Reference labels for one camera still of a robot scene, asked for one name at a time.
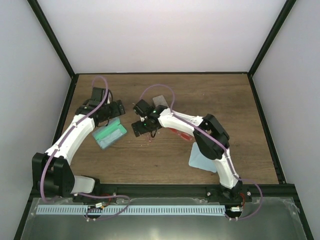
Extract black enclosure frame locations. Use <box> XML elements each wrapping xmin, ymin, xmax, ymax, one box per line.
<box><xmin>13</xmin><ymin>0</ymin><xmax>315</xmax><ymax>240</ymax></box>

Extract light blue cloth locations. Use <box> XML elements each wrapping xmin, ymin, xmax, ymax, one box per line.
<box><xmin>98</xmin><ymin>129</ymin><xmax>123</xmax><ymax>149</ymax></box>
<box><xmin>188</xmin><ymin>142</ymin><xmax>217</xmax><ymax>173</ymax></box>

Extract light grey glasses case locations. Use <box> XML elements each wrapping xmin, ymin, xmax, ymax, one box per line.
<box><xmin>152</xmin><ymin>95</ymin><xmax>169</xmax><ymax>107</ymax></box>

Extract blue-grey glasses case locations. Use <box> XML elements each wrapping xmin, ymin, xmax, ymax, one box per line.
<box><xmin>92</xmin><ymin>117</ymin><xmax>127</xmax><ymax>150</ymax></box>

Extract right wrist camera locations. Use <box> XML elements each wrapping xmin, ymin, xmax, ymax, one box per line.
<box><xmin>133</xmin><ymin>99</ymin><xmax>154</xmax><ymax>118</ymax></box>

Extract pink clear-frame glasses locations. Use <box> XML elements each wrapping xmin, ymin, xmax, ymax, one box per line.
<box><xmin>143</xmin><ymin>132</ymin><xmax>156</xmax><ymax>145</ymax></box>

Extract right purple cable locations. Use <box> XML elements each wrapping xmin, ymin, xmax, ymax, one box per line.
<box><xmin>139</xmin><ymin>84</ymin><xmax>264</xmax><ymax>221</ymax></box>

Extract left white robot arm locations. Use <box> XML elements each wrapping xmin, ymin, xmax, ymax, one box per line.
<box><xmin>32</xmin><ymin>100</ymin><xmax>127</xmax><ymax>202</ymax></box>

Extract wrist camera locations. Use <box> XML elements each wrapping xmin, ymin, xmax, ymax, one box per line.
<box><xmin>90</xmin><ymin>87</ymin><xmax>106</xmax><ymax>105</ymax></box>
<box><xmin>133</xmin><ymin>99</ymin><xmax>154</xmax><ymax>118</ymax></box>

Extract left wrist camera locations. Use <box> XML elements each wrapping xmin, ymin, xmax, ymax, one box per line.
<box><xmin>90</xmin><ymin>87</ymin><xmax>106</xmax><ymax>105</ymax></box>

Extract light blue slotted cable duct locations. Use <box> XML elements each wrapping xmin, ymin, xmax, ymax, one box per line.
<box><xmin>35</xmin><ymin>205</ymin><xmax>226</xmax><ymax>216</ymax></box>

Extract red lens sunglasses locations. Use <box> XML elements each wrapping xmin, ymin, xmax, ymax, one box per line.
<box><xmin>170</xmin><ymin>128</ymin><xmax>194</xmax><ymax>142</ymax></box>

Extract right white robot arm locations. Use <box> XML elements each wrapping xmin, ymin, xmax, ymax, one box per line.
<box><xmin>131</xmin><ymin>100</ymin><xmax>242</xmax><ymax>202</ymax></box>

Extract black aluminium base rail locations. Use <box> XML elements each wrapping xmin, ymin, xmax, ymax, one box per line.
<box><xmin>72</xmin><ymin>183</ymin><xmax>296</xmax><ymax>203</ymax></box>

